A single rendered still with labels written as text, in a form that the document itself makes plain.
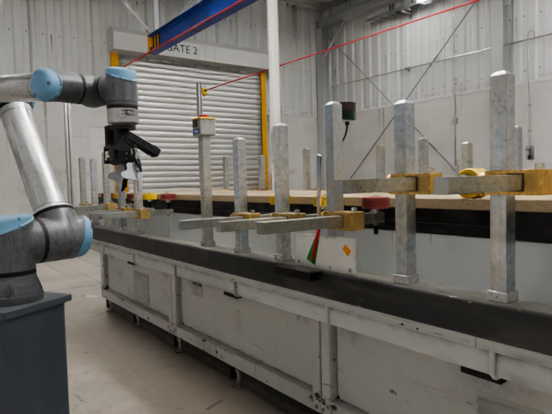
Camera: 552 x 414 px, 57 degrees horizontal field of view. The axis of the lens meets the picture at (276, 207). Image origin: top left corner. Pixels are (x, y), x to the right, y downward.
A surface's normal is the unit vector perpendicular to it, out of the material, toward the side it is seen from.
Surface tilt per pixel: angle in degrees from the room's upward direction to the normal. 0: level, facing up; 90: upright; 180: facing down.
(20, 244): 90
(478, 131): 90
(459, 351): 90
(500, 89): 90
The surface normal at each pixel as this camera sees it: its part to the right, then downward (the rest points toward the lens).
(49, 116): 0.59, 0.03
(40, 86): -0.53, 0.07
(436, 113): -0.80, 0.05
